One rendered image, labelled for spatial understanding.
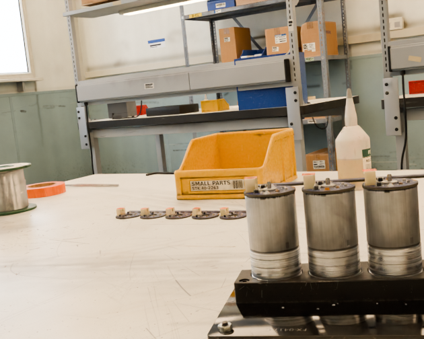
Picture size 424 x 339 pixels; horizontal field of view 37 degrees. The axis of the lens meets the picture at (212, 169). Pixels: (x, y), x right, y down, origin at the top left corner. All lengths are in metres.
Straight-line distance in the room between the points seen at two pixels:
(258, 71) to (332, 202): 2.60
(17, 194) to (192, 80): 2.40
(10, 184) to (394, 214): 0.51
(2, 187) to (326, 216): 0.49
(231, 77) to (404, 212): 2.68
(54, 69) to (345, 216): 5.99
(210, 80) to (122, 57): 3.21
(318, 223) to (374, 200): 0.03
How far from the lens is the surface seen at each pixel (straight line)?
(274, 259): 0.30
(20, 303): 0.39
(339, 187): 0.30
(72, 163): 6.31
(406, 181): 0.30
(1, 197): 0.73
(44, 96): 6.12
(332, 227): 0.29
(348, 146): 0.63
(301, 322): 0.28
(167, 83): 3.17
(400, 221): 0.29
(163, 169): 4.10
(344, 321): 0.28
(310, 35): 4.64
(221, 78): 2.99
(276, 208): 0.30
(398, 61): 2.64
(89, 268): 0.45
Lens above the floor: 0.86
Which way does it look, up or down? 7 degrees down
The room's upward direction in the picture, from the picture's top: 6 degrees counter-clockwise
